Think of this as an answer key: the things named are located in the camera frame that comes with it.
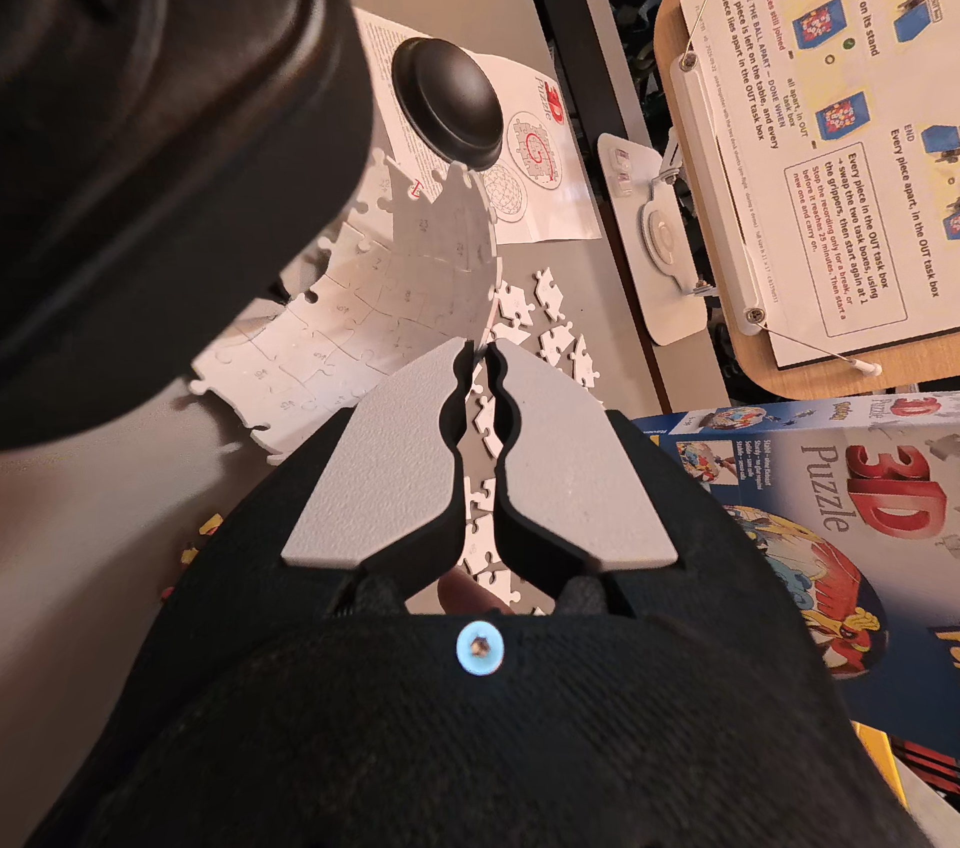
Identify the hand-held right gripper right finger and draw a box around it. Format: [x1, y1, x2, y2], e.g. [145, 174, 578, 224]
[483, 340, 680, 598]

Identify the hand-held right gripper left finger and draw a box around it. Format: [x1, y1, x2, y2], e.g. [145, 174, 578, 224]
[281, 338, 477, 598]

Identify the pile of white puzzle pieces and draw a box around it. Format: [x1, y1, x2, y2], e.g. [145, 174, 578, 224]
[450, 266, 605, 617]

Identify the large assembled white puzzle section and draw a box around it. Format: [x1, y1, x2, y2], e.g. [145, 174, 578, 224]
[187, 150, 502, 467]

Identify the colourful puzzle piece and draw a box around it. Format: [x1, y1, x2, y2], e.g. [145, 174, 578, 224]
[161, 512, 226, 602]

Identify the blue puzzle box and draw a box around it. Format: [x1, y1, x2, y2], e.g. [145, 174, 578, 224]
[630, 394, 960, 789]

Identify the black round puzzle stand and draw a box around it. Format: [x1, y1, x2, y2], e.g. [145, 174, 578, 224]
[391, 36, 505, 173]

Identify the white flat holder base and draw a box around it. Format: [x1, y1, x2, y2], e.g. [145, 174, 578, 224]
[597, 131, 710, 347]

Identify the white instruction leaflet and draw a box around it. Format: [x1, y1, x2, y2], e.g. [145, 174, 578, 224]
[352, 8, 603, 245]

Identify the white clip bar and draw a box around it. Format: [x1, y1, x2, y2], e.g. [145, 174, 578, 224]
[669, 56, 768, 333]

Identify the printed instruction sheet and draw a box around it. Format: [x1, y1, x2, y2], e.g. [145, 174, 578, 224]
[680, 0, 960, 369]

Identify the wooden instruction board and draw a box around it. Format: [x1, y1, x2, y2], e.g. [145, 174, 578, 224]
[654, 0, 960, 399]

